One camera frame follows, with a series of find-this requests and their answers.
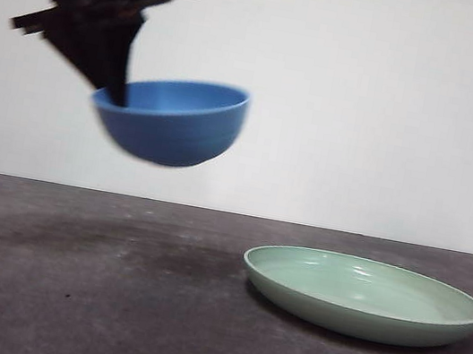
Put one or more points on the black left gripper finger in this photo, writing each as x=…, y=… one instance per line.
x=86, y=54
x=123, y=53

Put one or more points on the blue ribbed bowl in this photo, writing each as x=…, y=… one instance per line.
x=171, y=134

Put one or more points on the green round plate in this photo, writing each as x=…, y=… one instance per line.
x=358, y=315

